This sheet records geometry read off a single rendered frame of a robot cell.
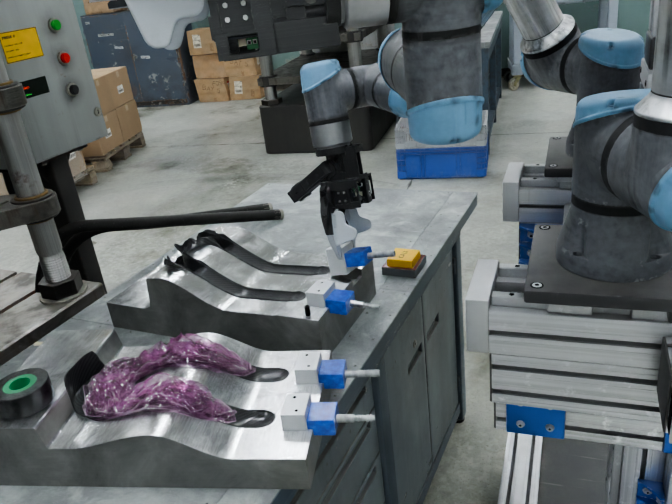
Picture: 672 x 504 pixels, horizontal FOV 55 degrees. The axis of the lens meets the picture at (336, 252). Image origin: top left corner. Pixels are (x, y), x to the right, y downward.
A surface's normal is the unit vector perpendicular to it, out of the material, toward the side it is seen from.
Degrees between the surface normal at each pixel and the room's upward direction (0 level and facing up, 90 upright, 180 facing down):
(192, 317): 90
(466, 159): 91
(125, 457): 90
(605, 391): 90
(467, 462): 0
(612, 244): 73
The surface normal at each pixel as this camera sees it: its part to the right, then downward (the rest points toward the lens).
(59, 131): 0.90, 0.08
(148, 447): -0.13, 0.44
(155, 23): 0.32, 0.24
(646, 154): -0.95, 0.22
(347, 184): -0.43, 0.30
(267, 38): 0.10, 0.28
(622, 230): -0.25, 0.14
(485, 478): -0.11, -0.90
